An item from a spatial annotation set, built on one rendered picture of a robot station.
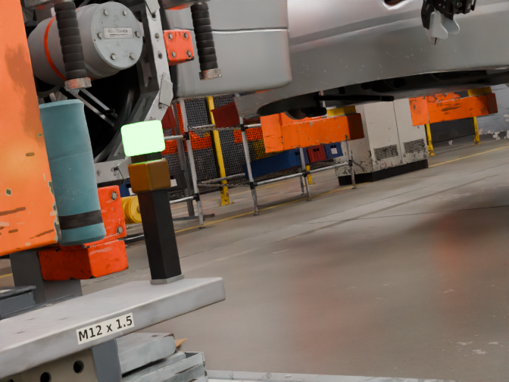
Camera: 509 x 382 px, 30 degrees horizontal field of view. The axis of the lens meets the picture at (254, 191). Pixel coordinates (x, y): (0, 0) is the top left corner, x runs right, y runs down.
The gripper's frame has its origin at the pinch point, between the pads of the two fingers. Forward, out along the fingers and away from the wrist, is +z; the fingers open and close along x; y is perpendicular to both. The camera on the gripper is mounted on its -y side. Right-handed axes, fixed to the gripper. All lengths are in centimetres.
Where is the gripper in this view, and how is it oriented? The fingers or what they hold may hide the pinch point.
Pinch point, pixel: (432, 38)
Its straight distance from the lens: 215.0
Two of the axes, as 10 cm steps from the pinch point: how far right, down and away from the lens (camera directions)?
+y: 6.3, 5.0, -6.0
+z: -0.2, 7.8, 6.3
